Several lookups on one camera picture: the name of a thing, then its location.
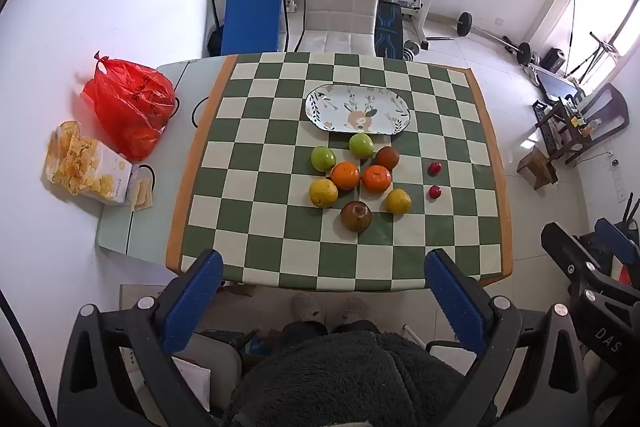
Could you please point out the red plastic bag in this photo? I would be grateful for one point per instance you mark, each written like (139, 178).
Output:
(127, 107)

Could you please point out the white padded chair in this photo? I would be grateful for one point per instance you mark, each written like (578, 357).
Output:
(340, 7)

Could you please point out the dark fleece garment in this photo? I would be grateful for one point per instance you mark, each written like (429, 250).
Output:
(350, 382)

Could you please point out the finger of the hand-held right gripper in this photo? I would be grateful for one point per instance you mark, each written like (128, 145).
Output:
(617, 234)
(565, 247)

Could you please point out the green apple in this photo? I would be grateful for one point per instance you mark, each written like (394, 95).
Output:
(323, 158)
(361, 145)

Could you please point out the yellow lemon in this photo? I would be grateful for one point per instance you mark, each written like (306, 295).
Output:
(398, 201)
(323, 192)

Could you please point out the small red tomato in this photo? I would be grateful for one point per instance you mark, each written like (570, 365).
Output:
(434, 168)
(435, 192)

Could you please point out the dark wooden side table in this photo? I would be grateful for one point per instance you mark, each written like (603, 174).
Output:
(612, 112)

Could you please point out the red-brown apple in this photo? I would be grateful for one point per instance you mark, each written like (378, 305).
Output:
(388, 157)

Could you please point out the small wooden stool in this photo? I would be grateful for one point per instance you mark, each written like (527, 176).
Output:
(537, 167)

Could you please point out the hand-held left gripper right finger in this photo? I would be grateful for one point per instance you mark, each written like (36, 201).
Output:
(452, 302)

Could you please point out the blue board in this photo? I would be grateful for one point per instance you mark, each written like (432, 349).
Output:
(252, 17)

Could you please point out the potato chip snack box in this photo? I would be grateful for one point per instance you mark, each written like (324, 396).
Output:
(85, 167)

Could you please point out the green white checkered tablecloth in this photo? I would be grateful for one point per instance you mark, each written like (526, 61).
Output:
(250, 207)

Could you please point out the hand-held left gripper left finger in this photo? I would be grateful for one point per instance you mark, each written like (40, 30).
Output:
(192, 302)

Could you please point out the oval deer print plate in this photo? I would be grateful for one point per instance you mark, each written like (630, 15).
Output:
(330, 104)

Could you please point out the black speaker box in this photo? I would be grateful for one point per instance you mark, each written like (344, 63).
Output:
(554, 59)

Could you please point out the orange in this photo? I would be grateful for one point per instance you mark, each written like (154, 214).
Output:
(346, 176)
(376, 178)

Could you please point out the small barbell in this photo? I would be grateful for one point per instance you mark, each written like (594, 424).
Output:
(522, 49)

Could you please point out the black weight bench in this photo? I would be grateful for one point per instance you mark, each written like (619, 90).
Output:
(389, 29)

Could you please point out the small snack packet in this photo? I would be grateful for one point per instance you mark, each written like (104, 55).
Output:
(142, 194)

